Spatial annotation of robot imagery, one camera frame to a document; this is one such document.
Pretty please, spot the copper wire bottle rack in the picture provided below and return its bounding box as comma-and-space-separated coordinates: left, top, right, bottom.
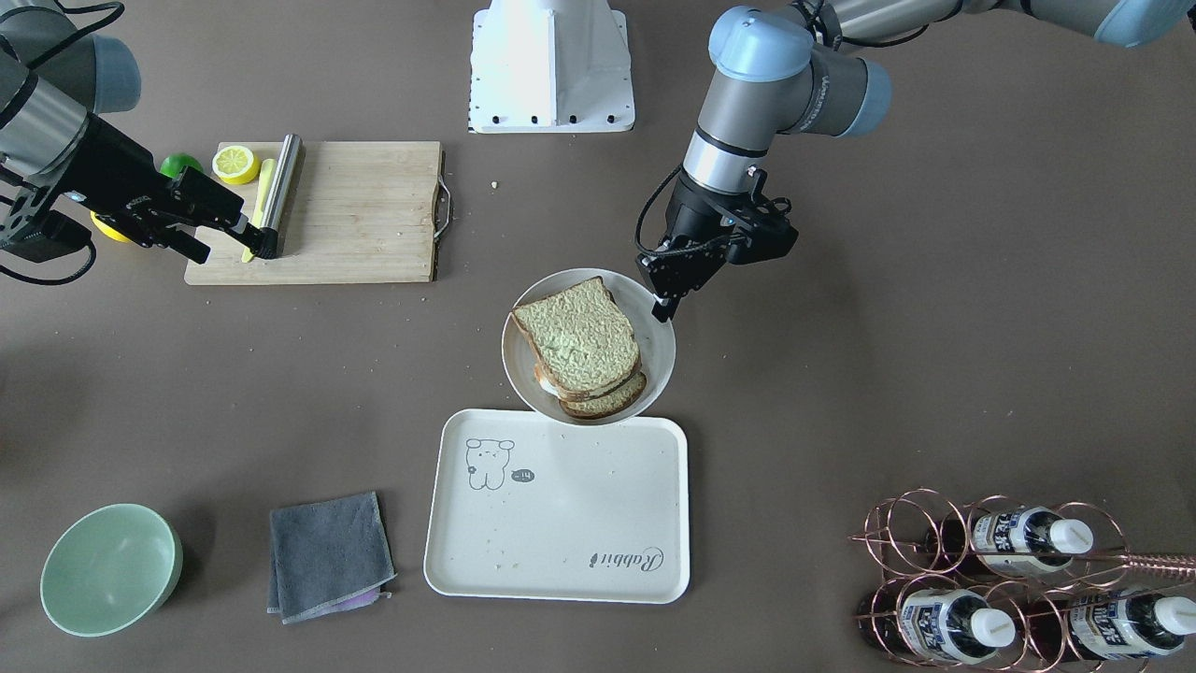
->
855, 487, 1192, 672

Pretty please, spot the tea bottle two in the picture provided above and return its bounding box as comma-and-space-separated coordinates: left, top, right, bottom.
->
855, 588, 1018, 665

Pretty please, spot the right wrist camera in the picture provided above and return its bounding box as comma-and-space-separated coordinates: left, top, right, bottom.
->
1, 186, 93, 264

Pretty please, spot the grey folded cloth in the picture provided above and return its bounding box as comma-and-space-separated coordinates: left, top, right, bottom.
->
266, 491, 397, 623

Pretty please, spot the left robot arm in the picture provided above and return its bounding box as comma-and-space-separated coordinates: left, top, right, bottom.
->
637, 1, 1192, 322

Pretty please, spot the green bowl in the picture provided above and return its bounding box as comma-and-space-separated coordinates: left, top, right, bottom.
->
39, 503, 184, 637

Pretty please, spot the half lemon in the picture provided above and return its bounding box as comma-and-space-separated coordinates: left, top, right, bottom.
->
210, 143, 262, 186

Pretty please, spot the yellow peeler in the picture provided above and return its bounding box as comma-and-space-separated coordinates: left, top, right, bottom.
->
240, 158, 277, 263

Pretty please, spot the tea bottle one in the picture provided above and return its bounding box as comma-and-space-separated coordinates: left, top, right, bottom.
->
919, 507, 1096, 582

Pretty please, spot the wooden cutting board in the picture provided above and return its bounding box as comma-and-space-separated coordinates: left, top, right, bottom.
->
184, 141, 444, 286

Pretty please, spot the tea bottle three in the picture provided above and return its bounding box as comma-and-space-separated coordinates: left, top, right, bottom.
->
1025, 587, 1195, 662

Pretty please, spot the yellow lemon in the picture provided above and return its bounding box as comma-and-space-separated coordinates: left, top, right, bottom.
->
89, 210, 134, 244

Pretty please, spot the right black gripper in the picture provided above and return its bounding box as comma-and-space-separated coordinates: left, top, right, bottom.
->
65, 118, 266, 265

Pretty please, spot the green lime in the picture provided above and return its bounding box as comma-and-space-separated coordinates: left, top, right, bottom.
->
159, 152, 205, 179

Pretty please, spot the white camera pole base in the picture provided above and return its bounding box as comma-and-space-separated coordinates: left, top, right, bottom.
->
466, 1, 636, 134

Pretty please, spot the cream rabbit tray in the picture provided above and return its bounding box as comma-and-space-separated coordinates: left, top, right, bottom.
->
423, 408, 691, 605

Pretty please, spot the white round plate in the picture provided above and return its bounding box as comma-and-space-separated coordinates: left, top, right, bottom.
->
504, 268, 676, 426

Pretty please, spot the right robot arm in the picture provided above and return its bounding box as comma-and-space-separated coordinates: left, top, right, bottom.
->
1, 1, 277, 264

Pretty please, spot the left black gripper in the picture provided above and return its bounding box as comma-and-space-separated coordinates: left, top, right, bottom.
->
636, 170, 768, 323

